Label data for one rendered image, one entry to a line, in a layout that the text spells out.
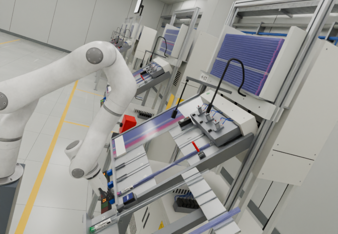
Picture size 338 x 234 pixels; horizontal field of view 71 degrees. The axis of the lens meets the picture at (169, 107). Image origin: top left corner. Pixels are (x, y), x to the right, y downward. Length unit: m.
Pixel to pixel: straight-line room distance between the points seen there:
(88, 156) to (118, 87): 0.29
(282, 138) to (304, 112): 0.16
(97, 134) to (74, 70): 0.27
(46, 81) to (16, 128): 0.25
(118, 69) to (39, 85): 0.30
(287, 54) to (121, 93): 0.71
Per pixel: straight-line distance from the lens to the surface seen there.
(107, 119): 0.98
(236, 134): 1.19
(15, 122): 1.15
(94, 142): 0.99
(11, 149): 1.18
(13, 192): 1.24
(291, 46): 1.15
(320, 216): 2.73
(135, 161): 1.38
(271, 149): 1.30
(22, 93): 1.03
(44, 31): 9.87
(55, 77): 0.99
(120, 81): 0.94
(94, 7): 9.69
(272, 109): 1.14
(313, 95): 1.33
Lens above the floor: 1.45
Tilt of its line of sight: 13 degrees down
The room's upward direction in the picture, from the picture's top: 21 degrees clockwise
